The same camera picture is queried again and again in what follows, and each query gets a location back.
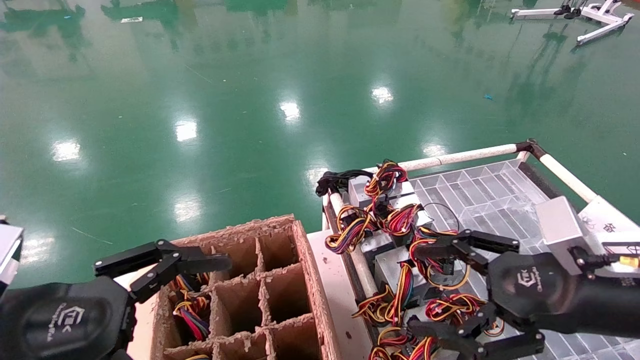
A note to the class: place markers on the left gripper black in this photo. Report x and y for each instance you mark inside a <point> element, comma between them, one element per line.
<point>60,320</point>

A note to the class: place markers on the white floor scrap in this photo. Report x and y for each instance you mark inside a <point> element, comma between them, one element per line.
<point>131,19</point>

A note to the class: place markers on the brown cardboard divider box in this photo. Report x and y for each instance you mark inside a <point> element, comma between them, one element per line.
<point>285,290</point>

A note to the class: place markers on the clear plastic divided tray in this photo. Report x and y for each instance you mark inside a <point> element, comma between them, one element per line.
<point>495,200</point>

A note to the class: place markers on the white metal stand frame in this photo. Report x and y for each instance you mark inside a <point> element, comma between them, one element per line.
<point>605,27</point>

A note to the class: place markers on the grey metal stand black feet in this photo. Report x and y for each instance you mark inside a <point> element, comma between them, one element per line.
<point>562,10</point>

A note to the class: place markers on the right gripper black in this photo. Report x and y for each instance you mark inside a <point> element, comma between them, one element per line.
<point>540,295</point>

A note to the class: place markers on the white red label sign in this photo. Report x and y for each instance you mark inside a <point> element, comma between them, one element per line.
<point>610,222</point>

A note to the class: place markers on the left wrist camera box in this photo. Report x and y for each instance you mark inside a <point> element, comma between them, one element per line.
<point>9,245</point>

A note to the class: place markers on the white pipe cart frame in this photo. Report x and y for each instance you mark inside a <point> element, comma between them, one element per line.
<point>450,159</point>

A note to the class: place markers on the grey power supply unit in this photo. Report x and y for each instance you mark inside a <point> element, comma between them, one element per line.
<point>560,225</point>

